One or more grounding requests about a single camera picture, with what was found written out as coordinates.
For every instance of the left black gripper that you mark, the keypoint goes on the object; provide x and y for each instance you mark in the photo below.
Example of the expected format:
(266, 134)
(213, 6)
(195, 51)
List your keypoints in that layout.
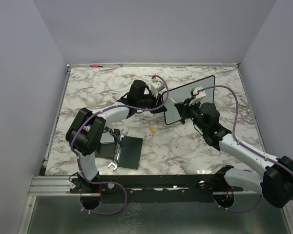
(162, 109)

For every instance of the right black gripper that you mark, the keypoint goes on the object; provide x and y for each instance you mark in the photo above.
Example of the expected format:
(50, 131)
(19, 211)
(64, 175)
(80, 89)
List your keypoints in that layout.
(184, 107)

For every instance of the black framed whiteboard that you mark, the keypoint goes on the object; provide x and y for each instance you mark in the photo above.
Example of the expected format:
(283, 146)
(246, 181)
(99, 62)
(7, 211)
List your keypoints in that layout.
(179, 94)

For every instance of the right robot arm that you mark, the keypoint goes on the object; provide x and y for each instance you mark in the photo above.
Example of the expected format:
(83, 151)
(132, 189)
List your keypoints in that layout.
(272, 177)

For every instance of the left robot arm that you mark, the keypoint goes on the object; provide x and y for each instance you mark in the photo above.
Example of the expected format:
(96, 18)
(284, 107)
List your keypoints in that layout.
(91, 134)

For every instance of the black square mat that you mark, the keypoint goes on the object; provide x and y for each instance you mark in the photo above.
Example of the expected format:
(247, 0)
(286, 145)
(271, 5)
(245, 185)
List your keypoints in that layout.
(130, 153)

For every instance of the silver wrench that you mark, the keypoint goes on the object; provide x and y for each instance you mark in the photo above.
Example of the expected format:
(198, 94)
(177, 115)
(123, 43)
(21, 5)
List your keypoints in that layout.
(118, 149)

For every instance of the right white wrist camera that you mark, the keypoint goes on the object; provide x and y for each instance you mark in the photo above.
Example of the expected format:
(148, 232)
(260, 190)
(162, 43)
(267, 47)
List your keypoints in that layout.
(197, 94)

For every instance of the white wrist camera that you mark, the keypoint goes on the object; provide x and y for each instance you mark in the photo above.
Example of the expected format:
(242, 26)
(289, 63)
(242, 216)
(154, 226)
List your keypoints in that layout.
(156, 87)
(197, 94)

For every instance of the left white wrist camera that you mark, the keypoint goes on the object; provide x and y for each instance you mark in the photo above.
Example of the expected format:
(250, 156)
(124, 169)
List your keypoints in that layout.
(156, 87)

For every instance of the red marker on rail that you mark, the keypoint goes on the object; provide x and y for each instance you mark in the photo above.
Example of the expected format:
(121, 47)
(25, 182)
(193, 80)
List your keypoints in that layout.
(96, 66)

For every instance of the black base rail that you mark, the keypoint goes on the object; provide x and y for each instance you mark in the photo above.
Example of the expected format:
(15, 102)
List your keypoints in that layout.
(121, 189)

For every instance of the aluminium table frame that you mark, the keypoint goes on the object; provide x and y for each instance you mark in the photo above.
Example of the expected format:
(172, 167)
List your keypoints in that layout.
(165, 152)

